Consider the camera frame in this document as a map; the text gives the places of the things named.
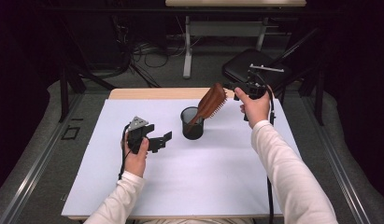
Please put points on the black mesh pen holder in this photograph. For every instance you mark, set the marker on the black mesh pen holder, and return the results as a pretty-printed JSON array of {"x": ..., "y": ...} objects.
[{"x": 192, "y": 132}]

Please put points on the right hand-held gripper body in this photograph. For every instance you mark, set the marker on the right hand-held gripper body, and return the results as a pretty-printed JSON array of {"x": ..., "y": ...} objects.
[{"x": 255, "y": 85}]

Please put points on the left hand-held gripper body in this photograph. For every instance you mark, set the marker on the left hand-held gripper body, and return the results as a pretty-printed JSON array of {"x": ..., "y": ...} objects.
[{"x": 136, "y": 137}]

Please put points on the person's left hand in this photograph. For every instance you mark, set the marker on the person's left hand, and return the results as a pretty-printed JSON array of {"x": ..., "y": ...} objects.
[{"x": 135, "y": 165}]

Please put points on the silver metal floor rail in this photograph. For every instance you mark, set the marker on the silver metal floor rail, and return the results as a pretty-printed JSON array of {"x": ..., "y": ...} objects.
[
  {"x": 34, "y": 168},
  {"x": 345, "y": 180}
]

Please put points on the black metal stand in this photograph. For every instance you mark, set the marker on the black metal stand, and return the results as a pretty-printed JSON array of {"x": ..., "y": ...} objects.
[
  {"x": 64, "y": 93},
  {"x": 319, "y": 102}
]

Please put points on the person's right hand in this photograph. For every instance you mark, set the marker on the person's right hand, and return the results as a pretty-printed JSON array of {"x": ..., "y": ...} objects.
[{"x": 256, "y": 110}]

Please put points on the wooden paddle hairbrush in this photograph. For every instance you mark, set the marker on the wooden paddle hairbrush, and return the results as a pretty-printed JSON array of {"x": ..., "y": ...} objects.
[{"x": 211, "y": 101}]

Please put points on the white metal frame desk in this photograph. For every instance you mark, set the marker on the white metal frame desk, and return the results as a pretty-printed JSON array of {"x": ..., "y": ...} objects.
[{"x": 225, "y": 28}]

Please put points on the white table cover board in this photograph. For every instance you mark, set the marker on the white table cover board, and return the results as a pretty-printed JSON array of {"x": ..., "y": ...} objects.
[{"x": 196, "y": 180}]

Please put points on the black folding chair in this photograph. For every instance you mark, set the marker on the black folding chair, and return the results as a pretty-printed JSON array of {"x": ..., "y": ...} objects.
[{"x": 239, "y": 67}]

